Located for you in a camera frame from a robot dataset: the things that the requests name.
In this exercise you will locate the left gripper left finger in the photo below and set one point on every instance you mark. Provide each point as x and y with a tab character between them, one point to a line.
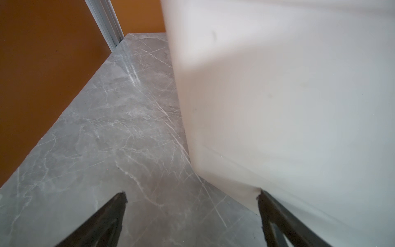
102	229

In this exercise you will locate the white three-drawer cabinet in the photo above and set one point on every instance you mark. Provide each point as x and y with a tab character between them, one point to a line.
296	98

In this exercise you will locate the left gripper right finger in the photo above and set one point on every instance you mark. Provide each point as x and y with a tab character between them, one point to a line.
281	227

